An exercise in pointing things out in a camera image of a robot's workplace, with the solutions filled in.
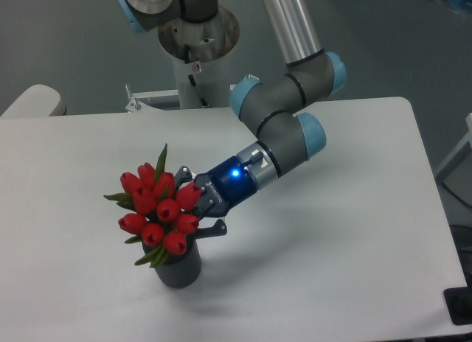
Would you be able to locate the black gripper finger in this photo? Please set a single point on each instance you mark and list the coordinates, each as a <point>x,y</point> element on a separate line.
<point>183,176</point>
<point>218,229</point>

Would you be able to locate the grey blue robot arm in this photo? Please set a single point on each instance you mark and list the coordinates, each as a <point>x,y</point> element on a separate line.
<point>199,36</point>

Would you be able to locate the beige chair armrest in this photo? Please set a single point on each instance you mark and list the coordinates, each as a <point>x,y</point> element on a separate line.
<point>37,101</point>

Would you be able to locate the black device at table corner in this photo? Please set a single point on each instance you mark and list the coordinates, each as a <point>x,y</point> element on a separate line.
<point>458,301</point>

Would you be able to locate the white metal base frame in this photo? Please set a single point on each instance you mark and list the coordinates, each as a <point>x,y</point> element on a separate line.
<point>167,100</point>

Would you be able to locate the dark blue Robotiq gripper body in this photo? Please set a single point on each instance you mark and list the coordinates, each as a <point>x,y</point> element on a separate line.
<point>223,188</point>

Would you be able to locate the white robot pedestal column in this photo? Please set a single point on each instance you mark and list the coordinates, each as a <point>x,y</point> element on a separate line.
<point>203,84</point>

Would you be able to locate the dark grey ribbed vase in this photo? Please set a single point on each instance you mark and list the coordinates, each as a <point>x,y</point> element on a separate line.
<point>181,271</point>

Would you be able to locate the white furniture at right edge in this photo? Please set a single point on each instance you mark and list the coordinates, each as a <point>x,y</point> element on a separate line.
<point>456,156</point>

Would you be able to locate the red tulip bouquet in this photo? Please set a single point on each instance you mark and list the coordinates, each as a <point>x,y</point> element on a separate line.
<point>162,212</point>

